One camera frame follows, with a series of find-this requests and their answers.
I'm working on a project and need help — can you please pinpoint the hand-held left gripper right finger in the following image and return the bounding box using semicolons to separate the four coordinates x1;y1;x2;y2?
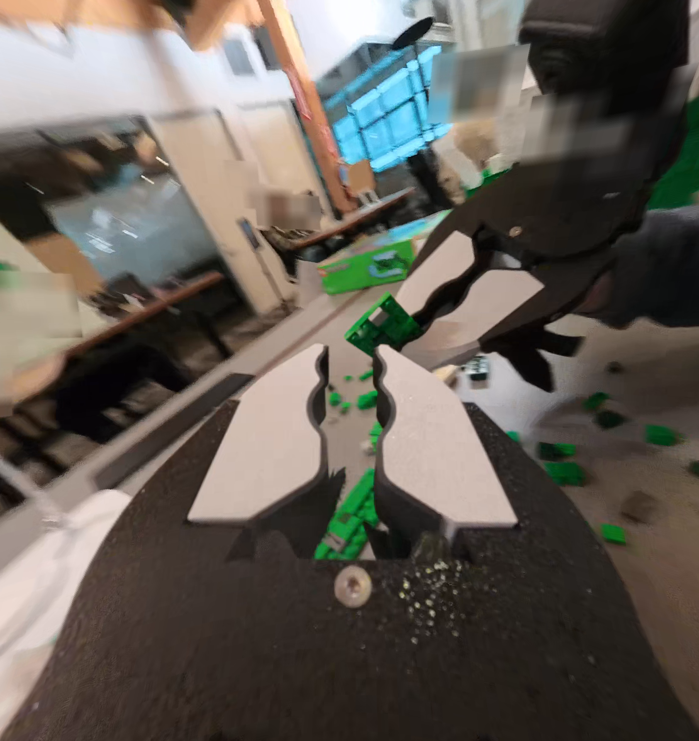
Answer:
373;344;519;531

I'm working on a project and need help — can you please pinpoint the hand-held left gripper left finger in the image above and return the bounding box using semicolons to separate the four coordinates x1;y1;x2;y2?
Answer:
186;343;331;526

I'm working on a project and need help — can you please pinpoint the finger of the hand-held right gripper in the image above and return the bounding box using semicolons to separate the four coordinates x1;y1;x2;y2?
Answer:
395;230;489;325
403;268;545;371

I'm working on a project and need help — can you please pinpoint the green brick assembly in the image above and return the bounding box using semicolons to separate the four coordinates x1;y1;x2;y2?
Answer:
345;292;424;357

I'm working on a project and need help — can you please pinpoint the person's right forearm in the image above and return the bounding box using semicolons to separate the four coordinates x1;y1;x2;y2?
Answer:
601;207;699;331

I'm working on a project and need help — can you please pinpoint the person's right hand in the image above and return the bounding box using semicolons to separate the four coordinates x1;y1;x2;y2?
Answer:
580;271;617;316

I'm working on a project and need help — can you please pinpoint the green cardboard box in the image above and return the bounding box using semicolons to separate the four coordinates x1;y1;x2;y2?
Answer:
319;237;417;296

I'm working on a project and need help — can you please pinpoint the brown background table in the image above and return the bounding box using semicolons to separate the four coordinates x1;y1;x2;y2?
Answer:
293;186;416;251
64;271;227;361

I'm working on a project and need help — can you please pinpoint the pile of loose bricks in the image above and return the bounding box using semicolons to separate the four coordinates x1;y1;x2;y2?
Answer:
314;370;699;561

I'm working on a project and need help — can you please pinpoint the green plastic crate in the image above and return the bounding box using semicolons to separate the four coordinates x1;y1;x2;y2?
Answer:
646;94;699;211

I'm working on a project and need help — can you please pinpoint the black floor lamp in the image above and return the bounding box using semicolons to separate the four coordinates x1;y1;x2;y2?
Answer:
392;16;435;49

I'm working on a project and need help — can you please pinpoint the clear plastic bag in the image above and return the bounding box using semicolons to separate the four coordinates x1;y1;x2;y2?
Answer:
0;440;131;741

